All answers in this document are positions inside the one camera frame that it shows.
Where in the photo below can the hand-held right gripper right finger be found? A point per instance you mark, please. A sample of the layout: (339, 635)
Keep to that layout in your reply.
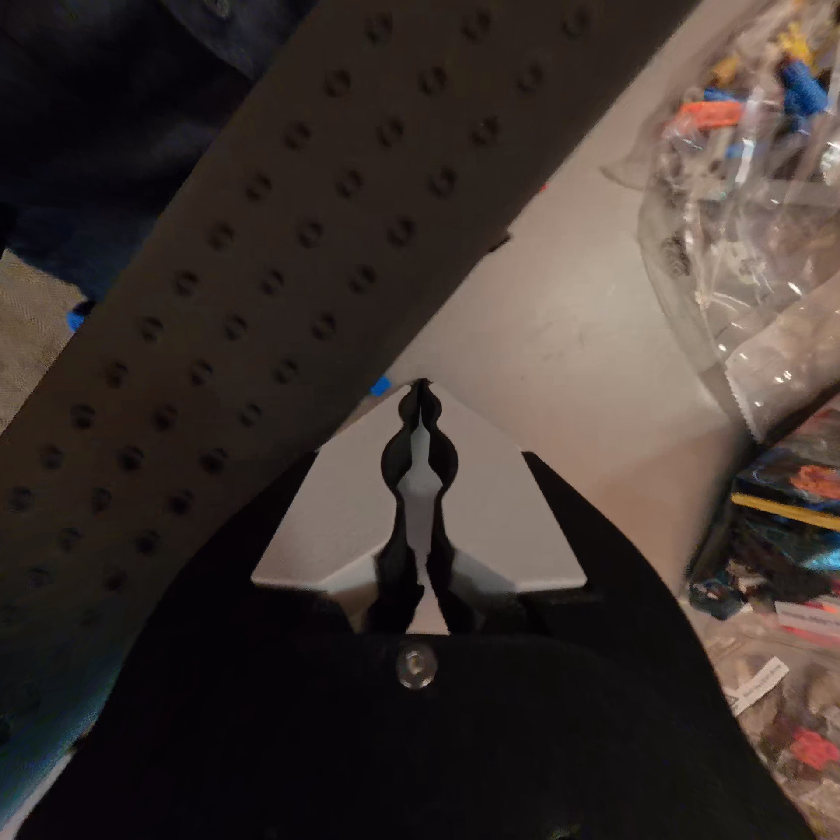
(512, 525)

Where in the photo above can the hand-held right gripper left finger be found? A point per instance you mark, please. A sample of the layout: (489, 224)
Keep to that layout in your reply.
(315, 525)

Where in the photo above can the blue lego connector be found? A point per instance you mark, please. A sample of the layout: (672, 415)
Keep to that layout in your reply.
(380, 386)

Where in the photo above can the blue lego piece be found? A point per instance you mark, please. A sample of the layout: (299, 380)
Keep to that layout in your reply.
(77, 318)

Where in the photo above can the black perforated table edge pad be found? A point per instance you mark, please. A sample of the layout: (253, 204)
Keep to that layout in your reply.
(262, 262)

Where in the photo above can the person's navy jacket torso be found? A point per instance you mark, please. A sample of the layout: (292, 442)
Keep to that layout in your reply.
(98, 131)

